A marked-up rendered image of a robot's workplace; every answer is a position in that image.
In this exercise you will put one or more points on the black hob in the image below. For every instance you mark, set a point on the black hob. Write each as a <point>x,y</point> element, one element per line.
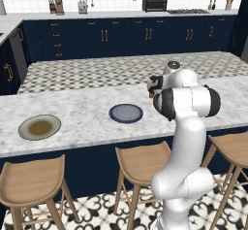
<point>188,11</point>

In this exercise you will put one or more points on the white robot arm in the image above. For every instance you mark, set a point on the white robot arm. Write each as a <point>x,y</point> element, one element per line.
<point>189,137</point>

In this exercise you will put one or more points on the grey pot with tools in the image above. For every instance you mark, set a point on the grey pot with tools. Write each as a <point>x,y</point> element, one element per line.
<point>228,5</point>

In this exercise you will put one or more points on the grey plate with brown centre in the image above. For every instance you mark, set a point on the grey plate with brown centre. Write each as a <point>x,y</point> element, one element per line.
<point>39,127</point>

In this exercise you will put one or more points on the black toaster oven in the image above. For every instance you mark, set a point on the black toaster oven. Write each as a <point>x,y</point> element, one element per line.
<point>154,4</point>

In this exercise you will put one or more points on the grey dishwasher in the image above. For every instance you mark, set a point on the grey dishwasher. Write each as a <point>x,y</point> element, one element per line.
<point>18,54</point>

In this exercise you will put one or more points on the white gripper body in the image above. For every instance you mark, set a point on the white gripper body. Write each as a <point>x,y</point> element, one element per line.
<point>151,84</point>

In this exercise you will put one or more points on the navy kitchen island base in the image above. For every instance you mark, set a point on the navy kitchen island base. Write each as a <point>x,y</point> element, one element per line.
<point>93,166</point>

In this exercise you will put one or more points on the navy tall cupboard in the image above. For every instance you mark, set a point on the navy tall cupboard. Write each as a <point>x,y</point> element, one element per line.
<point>240,17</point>

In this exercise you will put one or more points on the navy side cupboards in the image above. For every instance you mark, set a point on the navy side cupboards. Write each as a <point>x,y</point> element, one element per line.
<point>6,69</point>

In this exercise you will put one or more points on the blue-rimmed grey plate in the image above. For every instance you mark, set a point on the blue-rimmed grey plate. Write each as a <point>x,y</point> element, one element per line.
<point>126,113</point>

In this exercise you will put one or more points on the knife block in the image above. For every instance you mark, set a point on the knife block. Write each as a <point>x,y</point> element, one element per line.
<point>52,6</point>

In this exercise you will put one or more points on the brown bowl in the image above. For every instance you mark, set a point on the brown bowl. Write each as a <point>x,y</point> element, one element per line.
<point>151,94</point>

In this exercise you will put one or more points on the wooden bar stool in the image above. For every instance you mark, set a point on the wooden bar stool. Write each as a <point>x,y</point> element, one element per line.
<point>30,182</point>
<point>231,149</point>
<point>142,162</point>

